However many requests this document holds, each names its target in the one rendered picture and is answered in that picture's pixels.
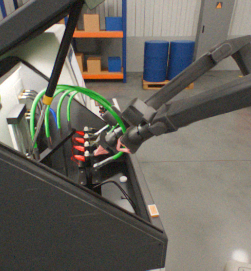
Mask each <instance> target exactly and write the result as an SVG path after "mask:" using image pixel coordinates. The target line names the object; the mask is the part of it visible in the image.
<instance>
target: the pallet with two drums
mask: <svg viewBox="0 0 251 271"><path fill-rule="evenodd" d="M169 43H170V47H169ZM195 45H196V43H195V41H192V40H175V41H170V42H168V41H161V40H150V41H145V45H144V67H143V68H144V72H143V76H142V78H141V81H142V82H143V89H161V88H148V85H165V84H166V83H168V82H170V81H171V80H172V79H173V78H174V77H175V76H176V75H178V74H179V73H181V72H182V71H184V70H185V69H186V68H187V67H189V66H190V65H191V64H192V61H193V53H194V48H195ZM168 57H169V60H168ZM167 69H168V72H167ZM166 74H167V75H166ZM193 87H194V84H193V83H192V84H190V85H189V86H188V87H186V88H185V89H193Z"/></svg>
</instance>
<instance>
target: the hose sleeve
mask: <svg viewBox="0 0 251 271"><path fill-rule="evenodd" d="M112 161H115V159H114V158H113V156H111V157H110V158H108V159H106V160H103V161H101V162H99V163H97V167H102V166H104V165H106V164H108V163H110V162H112Z"/></svg>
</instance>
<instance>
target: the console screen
mask: <svg viewBox="0 0 251 271"><path fill-rule="evenodd" d="M67 58H68V60H69V63H70V66H71V69H72V72H73V75H74V77H75V80H76V82H77V84H78V86H82V87H84V88H86V87H85V84H84V82H83V79H82V75H81V72H80V69H79V66H78V64H77V62H76V59H75V55H74V53H73V49H72V46H71V45H70V47H69V50H68V53H67ZM81 96H82V99H83V103H84V105H85V107H87V96H86V95H85V94H82V93H81Z"/></svg>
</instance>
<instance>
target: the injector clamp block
mask: <svg viewBox="0 0 251 271"><path fill-rule="evenodd" d="M96 149H97V147H96V146H94V147H92V148H91V149H90V153H93V151H94V150H96ZM93 162H95V163H99V158H98V155H94V156H93V157H91V163H93ZM91 177H92V191H93V192H95V193H97V194H99V195H101V196H102V190H101V186H99V187H97V188H94V187H95V186H97V185H100V184H101V177H100V168H97V169H95V168H94V167H92V168H91ZM78 184H80V185H82V186H84V187H86V188H88V189H89V187H88V177H87V169H86V167H85V162H84V161H83V169H79V168H78Z"/></svg>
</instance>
